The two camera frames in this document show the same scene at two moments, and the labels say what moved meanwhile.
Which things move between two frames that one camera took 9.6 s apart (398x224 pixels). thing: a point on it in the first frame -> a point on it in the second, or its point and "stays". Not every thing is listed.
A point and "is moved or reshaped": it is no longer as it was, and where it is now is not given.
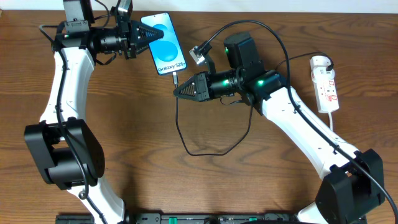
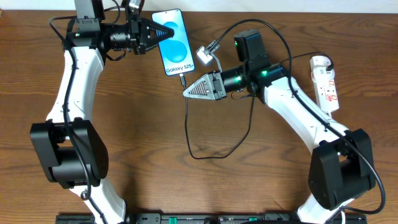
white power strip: (326, 89) stays
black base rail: (185, 218) stays
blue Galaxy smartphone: (167, 51) is moved or reshaped
